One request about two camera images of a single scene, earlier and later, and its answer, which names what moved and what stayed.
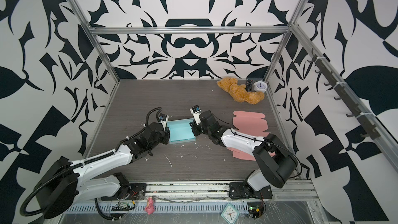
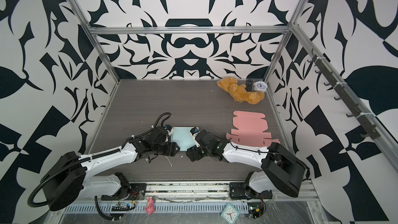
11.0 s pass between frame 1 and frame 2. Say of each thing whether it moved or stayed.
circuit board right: stayed
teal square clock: stayed
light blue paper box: moved
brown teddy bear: stayed
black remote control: stayed
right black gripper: moved
